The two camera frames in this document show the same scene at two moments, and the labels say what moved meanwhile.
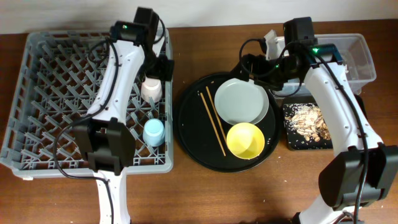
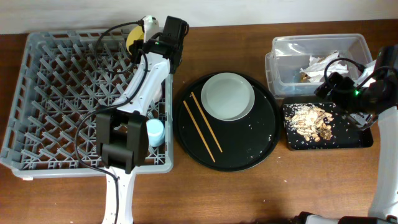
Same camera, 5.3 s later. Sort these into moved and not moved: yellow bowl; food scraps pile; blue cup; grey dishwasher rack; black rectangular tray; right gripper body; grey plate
Moved: yellow bowl; grey plate; right gripper body
Not moved: food scraps pile; grey dishwasher rack; blue cup; black rectangular tray
